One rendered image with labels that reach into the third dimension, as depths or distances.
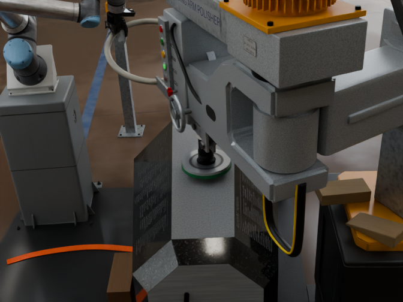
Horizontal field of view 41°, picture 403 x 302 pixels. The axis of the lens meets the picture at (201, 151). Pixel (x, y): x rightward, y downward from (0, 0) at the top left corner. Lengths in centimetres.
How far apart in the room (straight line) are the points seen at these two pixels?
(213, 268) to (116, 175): 207
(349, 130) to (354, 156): 245
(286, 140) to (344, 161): 253
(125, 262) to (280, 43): 194
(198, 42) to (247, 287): 93
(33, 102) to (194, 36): 140
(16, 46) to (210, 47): 133
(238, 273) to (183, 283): 21
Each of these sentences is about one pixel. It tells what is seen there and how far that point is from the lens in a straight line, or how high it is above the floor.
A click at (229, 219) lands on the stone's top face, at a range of 212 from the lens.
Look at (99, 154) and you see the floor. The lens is 426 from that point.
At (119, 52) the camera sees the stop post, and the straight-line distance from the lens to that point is 421.
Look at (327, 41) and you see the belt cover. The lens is 137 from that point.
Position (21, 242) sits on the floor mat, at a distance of 351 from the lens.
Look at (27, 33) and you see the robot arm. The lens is 312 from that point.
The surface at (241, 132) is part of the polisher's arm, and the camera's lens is 178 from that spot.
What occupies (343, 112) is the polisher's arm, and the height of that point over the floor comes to 137.
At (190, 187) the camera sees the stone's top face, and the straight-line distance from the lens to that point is 230.
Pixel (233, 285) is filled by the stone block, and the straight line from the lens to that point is 208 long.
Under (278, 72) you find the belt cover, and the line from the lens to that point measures 133.
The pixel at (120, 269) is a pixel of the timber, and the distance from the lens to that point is 296.
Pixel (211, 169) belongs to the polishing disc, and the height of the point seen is 86.
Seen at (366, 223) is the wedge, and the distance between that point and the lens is 214.
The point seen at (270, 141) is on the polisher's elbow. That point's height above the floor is 133.
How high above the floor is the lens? 209
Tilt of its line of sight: 30 degrees down
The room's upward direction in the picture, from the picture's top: 3 degrees counter-clockwise
